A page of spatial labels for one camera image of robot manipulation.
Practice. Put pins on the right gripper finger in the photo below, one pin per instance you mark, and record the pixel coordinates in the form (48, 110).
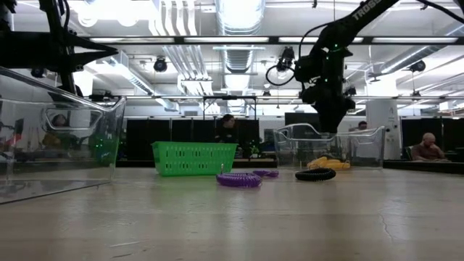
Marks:
(325, 121)
(336, 121)

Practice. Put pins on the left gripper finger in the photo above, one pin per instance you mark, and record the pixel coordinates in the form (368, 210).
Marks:
(85, 42)
(87, 59)

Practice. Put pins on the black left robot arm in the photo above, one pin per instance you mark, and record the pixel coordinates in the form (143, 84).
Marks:
(29, 50)

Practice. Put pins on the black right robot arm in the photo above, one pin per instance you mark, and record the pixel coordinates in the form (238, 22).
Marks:
(348, 25)

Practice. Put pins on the black ceiling spotlight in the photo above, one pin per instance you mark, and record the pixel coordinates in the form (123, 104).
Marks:
(286, 58)
(349, 90)
(37, 72)
(160, 65)
(418, 66)

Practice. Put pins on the black monitor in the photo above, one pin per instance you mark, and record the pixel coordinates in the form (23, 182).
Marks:
(301, 121)

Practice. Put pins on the person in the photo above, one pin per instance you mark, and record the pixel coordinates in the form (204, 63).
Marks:
(427, 145)
(227, 127)
(59, 121)
(362, 125)

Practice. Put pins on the clear plastic bin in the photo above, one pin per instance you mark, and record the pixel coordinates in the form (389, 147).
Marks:
(362, 152)
(72, 108)

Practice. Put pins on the white pillar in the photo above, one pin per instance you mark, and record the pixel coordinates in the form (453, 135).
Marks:
(384, 123)

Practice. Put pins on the black metal stand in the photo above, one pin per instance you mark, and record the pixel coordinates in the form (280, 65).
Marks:
(228, 97)

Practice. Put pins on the black beam with light strips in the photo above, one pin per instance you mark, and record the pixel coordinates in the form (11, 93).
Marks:
(224, 40)

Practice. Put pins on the green plastic basket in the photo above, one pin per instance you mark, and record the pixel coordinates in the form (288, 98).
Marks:
(192, 159)

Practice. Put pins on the black partition wall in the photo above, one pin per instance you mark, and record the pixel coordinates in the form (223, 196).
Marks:
(163, 130)
(446, 130)

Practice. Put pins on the silver ventilation duct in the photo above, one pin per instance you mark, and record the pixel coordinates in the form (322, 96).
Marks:
(239, 21)

